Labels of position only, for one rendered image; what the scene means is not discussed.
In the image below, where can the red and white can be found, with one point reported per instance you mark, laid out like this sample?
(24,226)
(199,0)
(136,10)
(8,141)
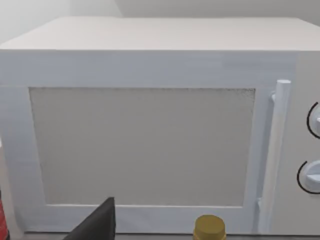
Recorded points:
(2,215)

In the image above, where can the yellow-capped bottle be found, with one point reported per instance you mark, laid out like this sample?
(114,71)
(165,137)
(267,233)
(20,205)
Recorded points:
(209,228)

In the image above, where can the white microwave knob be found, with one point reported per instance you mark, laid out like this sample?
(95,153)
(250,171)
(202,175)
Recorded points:
(311,178)
(317,122)

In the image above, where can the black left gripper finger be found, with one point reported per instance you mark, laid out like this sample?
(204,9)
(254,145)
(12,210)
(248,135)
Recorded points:
(100,222)

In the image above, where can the pale microwave oven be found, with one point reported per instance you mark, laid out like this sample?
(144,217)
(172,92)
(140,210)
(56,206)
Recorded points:
(160,35)

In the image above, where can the pale microwave door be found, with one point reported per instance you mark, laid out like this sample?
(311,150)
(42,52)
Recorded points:
(140,145)

